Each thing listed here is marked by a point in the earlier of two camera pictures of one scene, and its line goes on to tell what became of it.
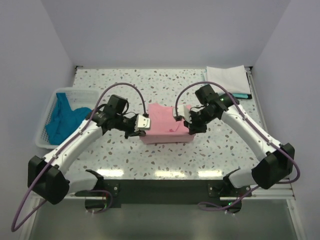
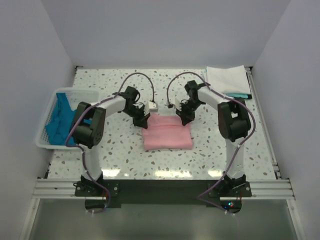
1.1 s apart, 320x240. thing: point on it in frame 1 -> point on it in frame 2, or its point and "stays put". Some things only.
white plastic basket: [76, 98] stays put
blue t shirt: [63, 119] stays put
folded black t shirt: [250, 95] stays put
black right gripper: [193, 127] -> [185, 118]
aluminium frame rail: [284, 191] stays put
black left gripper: [132, 132] -> [142, 121]
